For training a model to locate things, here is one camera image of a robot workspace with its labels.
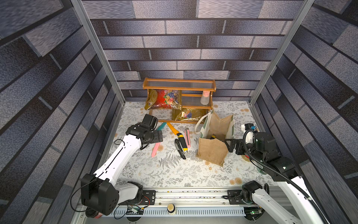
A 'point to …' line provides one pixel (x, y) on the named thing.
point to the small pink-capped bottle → (204, 100)
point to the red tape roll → (247, 156)
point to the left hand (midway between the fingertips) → (155, 137)
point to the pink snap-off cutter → (188, 137)
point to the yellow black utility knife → (212, 137)
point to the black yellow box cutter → (179, 148)
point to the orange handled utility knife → (180, 137)
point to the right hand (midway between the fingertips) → (231, 139)
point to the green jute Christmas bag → (214, 130)
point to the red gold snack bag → (166, 99)
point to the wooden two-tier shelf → (192, 91)
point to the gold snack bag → (189, 114)
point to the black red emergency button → (93, 213)
